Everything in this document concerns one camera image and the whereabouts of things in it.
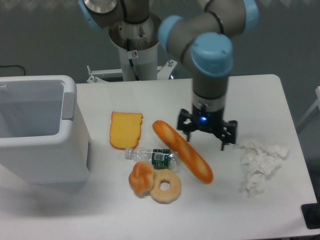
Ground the crumpled white tissue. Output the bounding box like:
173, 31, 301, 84
235, 138, 290, 198

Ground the white furniture at right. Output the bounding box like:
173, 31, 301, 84
295, 86, 320, 134

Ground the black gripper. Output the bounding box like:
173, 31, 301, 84
177, 105, 238, 151

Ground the orange baguette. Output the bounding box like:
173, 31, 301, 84
152, 120, 214, 184

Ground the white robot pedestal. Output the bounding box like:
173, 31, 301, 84
87, 13, 178, 83

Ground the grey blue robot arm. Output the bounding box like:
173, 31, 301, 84
79, 0, 259, 145

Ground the crushed clear plastic bottle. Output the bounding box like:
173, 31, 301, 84
124, 147, 180, 172

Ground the beige bagel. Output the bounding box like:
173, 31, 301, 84
149, 169, 181, 204

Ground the black device at edge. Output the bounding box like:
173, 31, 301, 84
301, 203, 320, 230

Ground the black floor cable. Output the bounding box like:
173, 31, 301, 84
0, 64, 26, 76

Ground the orange toast slice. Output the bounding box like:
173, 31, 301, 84
109, 111, 143, 150

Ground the knotted bread roll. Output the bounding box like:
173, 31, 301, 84
128, 161, 155, 197

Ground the white plastic trash can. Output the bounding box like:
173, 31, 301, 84
0, 75, 91, 184

